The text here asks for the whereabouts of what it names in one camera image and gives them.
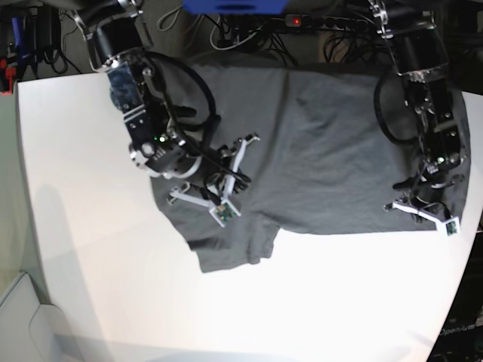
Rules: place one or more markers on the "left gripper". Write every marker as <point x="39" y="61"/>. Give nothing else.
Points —
<point x="423" y="199"/>

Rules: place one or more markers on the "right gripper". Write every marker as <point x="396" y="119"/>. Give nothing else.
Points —
<point x="215" y="190"/>

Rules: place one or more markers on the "dark grey t-shirt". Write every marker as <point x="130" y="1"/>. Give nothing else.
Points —
<point x="322" y="166"/>

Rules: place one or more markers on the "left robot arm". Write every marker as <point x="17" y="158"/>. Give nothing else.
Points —
<point x="421" y="62"/>

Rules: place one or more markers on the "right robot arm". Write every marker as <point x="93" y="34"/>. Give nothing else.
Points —
<point x="162" y="144"/>

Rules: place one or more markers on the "blue box overhead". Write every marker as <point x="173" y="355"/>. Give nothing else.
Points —
<point x="234" y="6"/>

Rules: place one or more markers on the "black power strip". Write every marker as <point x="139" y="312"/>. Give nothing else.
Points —
<point x="343" y="24"/>

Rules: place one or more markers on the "blue black tool rack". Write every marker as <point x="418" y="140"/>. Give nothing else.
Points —
<point x="37" y="34"/>

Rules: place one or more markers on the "red clamp at left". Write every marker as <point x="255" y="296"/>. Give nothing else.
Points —
<point x="8" y="76"/>

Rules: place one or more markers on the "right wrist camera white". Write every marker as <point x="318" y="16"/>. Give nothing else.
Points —
<point x="224" y="212"/>

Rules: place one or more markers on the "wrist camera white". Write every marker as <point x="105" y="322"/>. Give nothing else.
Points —
<point x="224" y="212"/>
<point x="452" y="226"/>

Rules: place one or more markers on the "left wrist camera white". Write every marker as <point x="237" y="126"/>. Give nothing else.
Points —
<point x="452" y="226"/>

